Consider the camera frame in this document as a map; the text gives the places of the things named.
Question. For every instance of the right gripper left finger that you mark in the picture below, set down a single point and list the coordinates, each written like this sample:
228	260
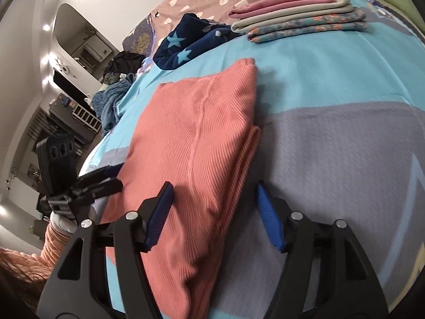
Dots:
101	273

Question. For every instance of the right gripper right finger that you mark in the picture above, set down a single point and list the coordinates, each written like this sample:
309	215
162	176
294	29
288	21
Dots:
326	273

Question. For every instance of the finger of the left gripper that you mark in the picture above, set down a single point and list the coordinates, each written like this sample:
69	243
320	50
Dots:
103	173

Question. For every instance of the coral pink knit sweater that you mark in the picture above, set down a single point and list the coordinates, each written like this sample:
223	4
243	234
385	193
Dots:
199	135

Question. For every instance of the left forearm pink sleeve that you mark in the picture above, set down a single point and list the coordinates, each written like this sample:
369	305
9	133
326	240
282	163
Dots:
54	244

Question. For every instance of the black clothes pile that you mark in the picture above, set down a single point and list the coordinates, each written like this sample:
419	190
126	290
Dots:
123	63

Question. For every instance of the left hand white glove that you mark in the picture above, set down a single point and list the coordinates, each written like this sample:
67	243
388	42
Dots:
67	226

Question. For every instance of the white shelf rack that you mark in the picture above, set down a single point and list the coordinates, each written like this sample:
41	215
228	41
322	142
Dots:
86	118

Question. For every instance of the blue knit throw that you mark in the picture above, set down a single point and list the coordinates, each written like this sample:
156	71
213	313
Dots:
105	102

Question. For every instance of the dark blue patterned pillow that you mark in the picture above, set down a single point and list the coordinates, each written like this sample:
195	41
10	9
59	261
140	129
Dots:
141	39

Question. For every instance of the navy star fleece blanket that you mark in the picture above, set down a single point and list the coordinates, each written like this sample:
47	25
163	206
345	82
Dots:
191	38

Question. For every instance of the turquoise grey bed cover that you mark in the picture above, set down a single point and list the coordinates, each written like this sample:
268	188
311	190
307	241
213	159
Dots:
341	116

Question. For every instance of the floral patterned folded garment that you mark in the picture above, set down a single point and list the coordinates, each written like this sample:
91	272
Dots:
349	21

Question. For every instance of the pink folded garment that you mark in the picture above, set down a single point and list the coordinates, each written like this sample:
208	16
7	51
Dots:
266	6

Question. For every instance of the beige folded garment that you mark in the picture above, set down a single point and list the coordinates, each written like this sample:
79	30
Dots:
282	15

